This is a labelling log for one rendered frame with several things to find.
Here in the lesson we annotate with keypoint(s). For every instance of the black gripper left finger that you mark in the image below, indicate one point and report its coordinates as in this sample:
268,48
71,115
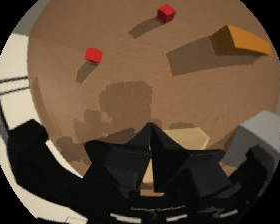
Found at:
133,156

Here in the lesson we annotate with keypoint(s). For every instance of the orange flat bar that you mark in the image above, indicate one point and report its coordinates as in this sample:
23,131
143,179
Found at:
232,39

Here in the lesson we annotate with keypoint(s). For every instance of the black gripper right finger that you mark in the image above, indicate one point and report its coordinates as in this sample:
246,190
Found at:
169,159

